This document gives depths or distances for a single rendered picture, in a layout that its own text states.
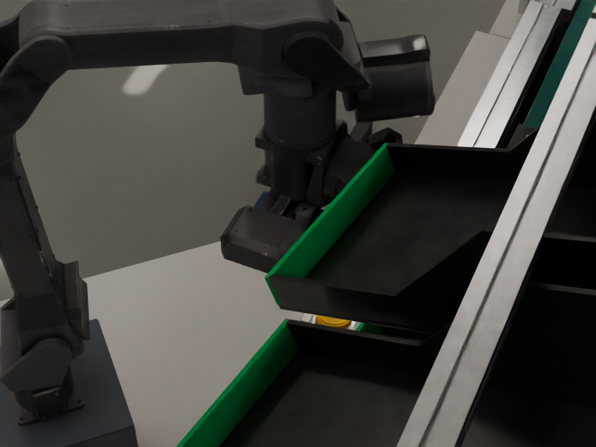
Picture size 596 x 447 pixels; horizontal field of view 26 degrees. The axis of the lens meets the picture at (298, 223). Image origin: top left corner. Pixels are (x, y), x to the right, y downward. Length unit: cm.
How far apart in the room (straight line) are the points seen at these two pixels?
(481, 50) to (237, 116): 124
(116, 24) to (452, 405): 50
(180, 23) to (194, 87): 222
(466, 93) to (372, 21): 152
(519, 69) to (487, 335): 123
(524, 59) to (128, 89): 158
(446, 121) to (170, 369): 55
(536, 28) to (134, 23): 97
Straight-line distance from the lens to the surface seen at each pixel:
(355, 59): 97
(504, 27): 197
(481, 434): 62
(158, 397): 150
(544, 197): 59
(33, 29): 94
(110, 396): 125
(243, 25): 93
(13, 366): 117
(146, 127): 307
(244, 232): 102
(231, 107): 310
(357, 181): 77
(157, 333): 155
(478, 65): 190
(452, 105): 183
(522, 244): 57
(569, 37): 183
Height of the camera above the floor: 208
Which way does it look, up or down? 47 degrees down
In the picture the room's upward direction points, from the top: straight up
